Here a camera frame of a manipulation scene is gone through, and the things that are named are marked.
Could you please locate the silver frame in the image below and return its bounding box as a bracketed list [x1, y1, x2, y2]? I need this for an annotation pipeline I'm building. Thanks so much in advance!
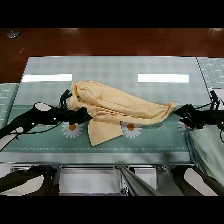
[0, 162, 224, 197]

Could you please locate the black cable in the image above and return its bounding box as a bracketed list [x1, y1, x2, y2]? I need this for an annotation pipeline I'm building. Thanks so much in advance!
[0, 121, 64, 152]

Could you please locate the yellow shirt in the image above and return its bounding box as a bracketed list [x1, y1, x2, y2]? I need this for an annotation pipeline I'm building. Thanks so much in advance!
[65, 79, 179, 147]

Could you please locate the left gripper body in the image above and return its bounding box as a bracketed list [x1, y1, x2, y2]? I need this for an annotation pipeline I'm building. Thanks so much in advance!
[65, 107, 94, 126]

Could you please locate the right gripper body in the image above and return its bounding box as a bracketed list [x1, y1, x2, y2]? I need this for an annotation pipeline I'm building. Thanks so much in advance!
[173, 103, 202, 130]

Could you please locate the pale green garment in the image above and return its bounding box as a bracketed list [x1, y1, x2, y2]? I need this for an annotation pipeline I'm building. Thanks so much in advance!
[185, 125, 224, 188]

